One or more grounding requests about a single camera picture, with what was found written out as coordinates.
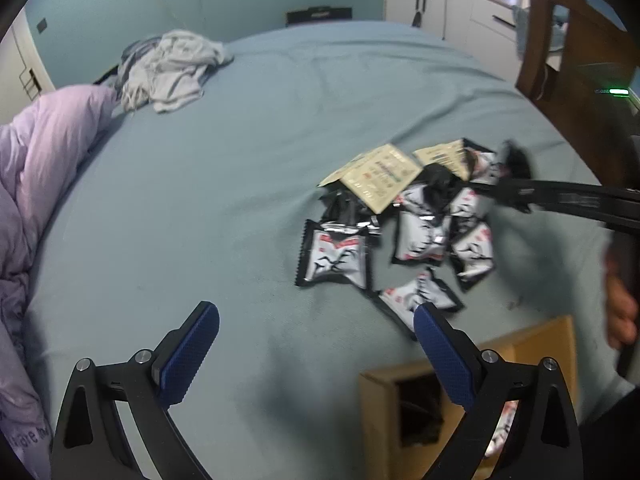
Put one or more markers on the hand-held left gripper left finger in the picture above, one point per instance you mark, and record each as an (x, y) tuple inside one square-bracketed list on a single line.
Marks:
[(192, 355)]

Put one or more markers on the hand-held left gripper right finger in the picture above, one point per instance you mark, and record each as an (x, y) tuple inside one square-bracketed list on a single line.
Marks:
[(445, 360)]

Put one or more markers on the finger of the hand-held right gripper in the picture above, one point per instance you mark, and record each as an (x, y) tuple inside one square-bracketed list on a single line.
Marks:
[(550, 192)]

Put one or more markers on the cardboard box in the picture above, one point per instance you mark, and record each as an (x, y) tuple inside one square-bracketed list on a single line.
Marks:
[(380, 410)]

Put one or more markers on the pile of snack packets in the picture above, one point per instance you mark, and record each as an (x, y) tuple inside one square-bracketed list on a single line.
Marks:
[(332, 257)]

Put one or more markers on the person's right hand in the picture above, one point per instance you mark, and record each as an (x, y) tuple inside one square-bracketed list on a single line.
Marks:
[(622, 310)]

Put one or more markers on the beige printed sachet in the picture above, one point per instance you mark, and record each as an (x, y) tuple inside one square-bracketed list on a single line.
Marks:
[(445, 157), (340, 172), (380, 175)]

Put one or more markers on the wooden chair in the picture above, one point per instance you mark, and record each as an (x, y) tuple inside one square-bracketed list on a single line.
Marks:
[(537, 35)]

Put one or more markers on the light blue cloth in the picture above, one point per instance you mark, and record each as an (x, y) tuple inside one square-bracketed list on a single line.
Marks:
[(522, 30)]

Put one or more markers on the white cabinet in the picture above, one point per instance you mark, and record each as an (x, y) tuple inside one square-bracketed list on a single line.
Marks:
[(460, 10)]

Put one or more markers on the small black hanging bag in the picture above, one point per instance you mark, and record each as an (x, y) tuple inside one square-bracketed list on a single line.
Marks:
[(416, 19)]

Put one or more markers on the lavender duvet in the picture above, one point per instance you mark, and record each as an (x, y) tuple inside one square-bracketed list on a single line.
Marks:
[(40, 160)]

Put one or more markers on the grey crumpled clothes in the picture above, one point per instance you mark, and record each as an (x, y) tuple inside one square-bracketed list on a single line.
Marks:
[(170, 70)]

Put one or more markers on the black flat object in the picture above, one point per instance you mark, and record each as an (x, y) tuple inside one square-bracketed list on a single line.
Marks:
[(317, 14)]

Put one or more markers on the white door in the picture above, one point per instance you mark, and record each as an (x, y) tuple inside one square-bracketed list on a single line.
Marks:
[(20, 70)]

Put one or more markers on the grey wall switch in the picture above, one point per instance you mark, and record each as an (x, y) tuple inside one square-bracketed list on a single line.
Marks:
[(42, 24)]

